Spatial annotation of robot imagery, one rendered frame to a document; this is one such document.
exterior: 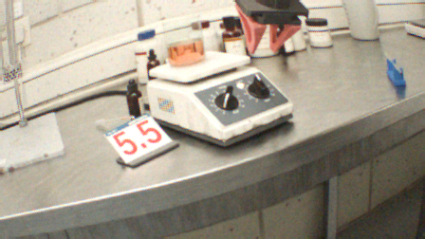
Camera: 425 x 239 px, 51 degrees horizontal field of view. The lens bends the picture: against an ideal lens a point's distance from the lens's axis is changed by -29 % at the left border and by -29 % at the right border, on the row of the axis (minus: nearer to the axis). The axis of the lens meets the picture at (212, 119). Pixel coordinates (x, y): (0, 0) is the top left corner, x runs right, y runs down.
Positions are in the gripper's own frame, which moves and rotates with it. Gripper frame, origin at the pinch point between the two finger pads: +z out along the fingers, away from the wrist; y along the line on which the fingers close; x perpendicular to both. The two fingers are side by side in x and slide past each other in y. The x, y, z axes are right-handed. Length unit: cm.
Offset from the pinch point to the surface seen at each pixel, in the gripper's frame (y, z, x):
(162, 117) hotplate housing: 11.2, 16.0, -5.1
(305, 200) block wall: -43, 77, -24
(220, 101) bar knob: 6.3, 6.9, 2.7
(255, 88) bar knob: 0.5, 6.8, 1.2
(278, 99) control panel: -2.3, 7.2, 3.5
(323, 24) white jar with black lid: -38, 21, -35
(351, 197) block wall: -63, 82, -22
